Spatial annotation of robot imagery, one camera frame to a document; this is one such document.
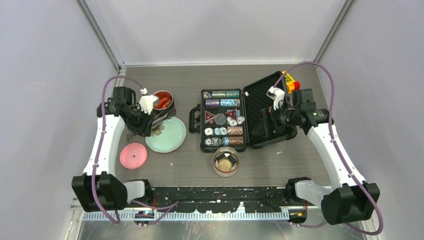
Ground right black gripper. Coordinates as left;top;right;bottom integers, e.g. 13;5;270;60
252;101;300;137

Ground pink round lid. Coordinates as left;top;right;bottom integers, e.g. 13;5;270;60
119;143;148;170

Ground red sausage toy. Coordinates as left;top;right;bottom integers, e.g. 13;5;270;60
154;96;172;110

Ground sushi roll red centre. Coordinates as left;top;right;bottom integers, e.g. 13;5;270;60
224;153;238;166

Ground sushi roll orange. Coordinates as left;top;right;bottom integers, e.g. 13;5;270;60
215;152;229;164

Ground round bread bun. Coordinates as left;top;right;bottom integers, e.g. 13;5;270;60
218;158;233;172

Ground black metal tongs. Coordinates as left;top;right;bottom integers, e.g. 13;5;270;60
125;111;176;142

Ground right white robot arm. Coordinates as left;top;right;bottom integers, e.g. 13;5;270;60
253;86;380;225

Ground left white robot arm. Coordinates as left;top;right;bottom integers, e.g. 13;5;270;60
71;86;159;213

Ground white red steel lunch box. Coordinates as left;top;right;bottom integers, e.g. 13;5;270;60
212;146;240;177

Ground steel bowl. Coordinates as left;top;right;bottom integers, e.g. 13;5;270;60
152;90;176;126

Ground light green plate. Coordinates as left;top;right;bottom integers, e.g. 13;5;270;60
145;117;187;153

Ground black poker chip case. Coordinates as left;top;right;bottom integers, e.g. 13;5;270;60
189;71;295;153

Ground yellow red emergency stop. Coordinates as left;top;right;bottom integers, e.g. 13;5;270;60
281;71;301;95

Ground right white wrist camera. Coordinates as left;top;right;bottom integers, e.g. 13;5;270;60
266;86;285;111

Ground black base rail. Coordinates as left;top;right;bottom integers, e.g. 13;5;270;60
136;186;314;214

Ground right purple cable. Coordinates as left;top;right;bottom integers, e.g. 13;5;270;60
273;61;384;236

